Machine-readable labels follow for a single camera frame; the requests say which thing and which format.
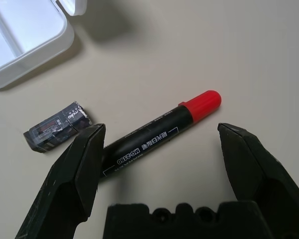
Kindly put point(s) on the white plastic pencil case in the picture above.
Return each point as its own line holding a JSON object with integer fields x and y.
{"x": 27, "y": 32}

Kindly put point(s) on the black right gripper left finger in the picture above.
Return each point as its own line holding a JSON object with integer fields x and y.
{"x": 72, "y": 174}

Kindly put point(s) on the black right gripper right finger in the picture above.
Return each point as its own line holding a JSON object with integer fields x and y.
{"x": 259, "y": 174}

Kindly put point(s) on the black marker with red cap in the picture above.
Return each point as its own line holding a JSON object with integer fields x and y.
{"x": 164, "y": 129}

